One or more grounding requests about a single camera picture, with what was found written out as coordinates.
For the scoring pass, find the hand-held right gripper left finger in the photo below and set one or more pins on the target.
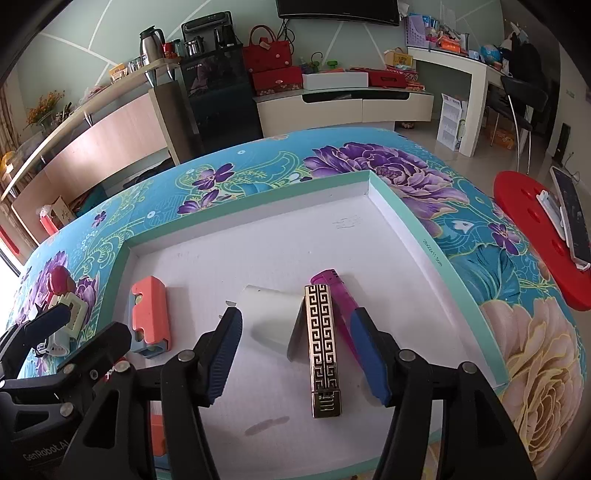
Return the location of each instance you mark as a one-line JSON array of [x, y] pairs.
[[224, 355]]

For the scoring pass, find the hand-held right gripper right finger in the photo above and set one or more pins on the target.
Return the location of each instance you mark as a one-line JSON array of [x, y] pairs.
[[369, 360]]

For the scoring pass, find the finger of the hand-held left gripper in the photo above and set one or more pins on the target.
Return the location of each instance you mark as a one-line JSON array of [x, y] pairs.
[[46, 323], [106, 346]]

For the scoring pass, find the cream toy vehicle frame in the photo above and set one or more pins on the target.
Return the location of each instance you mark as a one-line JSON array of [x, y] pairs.
[[76, 316]]

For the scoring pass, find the pink dog toy figure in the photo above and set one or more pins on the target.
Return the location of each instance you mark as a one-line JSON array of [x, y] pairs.
[[60, 279]]

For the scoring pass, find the gold patterned lighter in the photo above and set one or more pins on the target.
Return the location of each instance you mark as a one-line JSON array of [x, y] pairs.
[[323, 341]]

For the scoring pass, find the coral and blue toy block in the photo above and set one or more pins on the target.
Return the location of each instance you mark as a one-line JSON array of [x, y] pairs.
[[150, 314], [158, 434]]

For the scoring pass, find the white charger plug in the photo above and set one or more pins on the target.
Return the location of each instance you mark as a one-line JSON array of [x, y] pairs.
[[268, 314]]

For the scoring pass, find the magenta lighter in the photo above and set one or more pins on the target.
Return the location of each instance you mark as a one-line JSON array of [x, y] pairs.
[[332, 284]]

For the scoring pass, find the teal shallow cardboard box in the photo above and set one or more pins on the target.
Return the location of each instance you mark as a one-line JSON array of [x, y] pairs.
[[277, 240]]

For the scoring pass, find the paper gift bag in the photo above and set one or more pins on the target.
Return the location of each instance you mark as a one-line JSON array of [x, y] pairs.
[[60, 214]]

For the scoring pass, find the wooden shelf unit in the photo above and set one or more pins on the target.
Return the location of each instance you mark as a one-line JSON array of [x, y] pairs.
[[115, 134]]

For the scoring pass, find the red round stool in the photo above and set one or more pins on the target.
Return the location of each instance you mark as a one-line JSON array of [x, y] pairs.
[[526, 221]]

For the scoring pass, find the orange flower bouquet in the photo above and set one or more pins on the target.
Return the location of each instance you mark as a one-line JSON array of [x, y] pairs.
[[44, 108]]

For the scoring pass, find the white phone stand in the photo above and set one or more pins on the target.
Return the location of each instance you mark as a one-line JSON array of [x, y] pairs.
[[551, 210]]

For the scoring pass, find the smartphone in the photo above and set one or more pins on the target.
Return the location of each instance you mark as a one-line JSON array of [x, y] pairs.
[[572, 212]]

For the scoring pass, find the black tea bar machine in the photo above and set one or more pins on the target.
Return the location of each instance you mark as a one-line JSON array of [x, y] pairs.
[[221, 101]]

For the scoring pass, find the white television cabinet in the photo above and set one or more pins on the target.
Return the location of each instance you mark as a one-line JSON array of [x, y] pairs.
[[323, 108]]

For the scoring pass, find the red gift box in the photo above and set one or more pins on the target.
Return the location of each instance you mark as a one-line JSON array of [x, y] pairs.
[[277, 81]]

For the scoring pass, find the white flat box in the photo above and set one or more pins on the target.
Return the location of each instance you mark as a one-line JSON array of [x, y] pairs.
[[334, 81]]

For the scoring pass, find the red flat box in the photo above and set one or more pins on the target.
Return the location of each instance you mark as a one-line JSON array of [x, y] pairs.
[[388, 78]]

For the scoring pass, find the steel thermos jug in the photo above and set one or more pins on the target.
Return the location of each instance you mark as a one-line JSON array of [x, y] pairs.
[[150, 46]]

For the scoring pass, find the red handbag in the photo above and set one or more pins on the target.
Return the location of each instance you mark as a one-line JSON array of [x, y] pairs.
[[268, 55]]

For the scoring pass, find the black chair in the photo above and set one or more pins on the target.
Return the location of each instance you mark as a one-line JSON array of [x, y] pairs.
[[521, 97]]

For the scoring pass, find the white desk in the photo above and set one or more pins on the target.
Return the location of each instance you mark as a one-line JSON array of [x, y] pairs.
[[466, 64]]

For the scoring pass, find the black television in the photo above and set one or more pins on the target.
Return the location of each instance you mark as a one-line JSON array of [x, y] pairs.
[[337, 9]]

